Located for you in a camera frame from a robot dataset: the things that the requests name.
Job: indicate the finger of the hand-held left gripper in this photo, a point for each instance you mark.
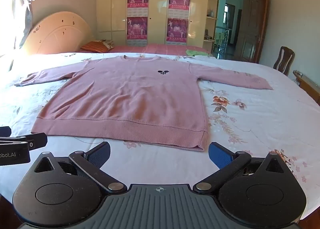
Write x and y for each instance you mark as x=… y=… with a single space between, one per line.
x=37 y=141
x=5 y=131

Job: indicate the white floral bedsheet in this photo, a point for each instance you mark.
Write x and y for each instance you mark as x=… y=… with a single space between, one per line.
x=255 y=124

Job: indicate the cream wardrobe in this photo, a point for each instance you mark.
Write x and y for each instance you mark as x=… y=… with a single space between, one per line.
x=157 y=6

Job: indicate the green folded cloth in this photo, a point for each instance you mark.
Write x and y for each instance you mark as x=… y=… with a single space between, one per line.
x=196 y=53

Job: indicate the wooden bed frame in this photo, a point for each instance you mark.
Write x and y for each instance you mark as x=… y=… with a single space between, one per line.
x=308 y=86

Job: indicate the pink knit sweater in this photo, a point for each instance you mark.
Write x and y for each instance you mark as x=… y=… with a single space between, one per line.
x=130 y=99

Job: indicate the curtain tieback hook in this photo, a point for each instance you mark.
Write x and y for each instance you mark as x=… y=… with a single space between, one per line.
x=31 y=1

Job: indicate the sheer curtain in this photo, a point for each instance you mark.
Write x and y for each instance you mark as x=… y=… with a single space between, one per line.
x=17 y=13

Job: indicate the cream wooden headboard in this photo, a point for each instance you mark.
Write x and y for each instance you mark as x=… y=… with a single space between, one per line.
x=57 y=33

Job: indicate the brown wooden chair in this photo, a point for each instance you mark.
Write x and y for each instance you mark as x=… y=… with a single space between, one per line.
x=283 y=60

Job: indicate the green towel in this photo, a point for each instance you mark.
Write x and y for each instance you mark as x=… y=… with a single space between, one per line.
x=219 y=36

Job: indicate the floral pillow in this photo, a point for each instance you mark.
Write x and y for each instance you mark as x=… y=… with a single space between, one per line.
x=108 y=43

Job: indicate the glass jar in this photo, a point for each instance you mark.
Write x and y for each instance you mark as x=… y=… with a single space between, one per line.
x=210 y=13

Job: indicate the brown wooden door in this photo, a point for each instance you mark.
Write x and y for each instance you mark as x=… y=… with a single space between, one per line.
x=252 y=28

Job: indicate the orange striped pillow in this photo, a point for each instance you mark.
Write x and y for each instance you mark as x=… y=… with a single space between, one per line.
x=95 y=46

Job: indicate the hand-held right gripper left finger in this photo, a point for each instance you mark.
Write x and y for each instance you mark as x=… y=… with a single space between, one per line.
x=100 y=154

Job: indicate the metal stair railing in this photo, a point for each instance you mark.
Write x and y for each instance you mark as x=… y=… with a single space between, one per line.
x=222 y=43

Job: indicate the pink checked bed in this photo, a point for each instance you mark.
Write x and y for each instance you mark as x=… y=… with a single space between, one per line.
x=155 y=48

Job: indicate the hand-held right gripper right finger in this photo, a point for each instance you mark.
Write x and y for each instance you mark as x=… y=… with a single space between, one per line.
x=220 y=155

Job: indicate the purple wall poster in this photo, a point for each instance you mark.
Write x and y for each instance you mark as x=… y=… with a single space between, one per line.
x=179 y=1
x=137 y=30
x=138 y=0
x=177 y=30

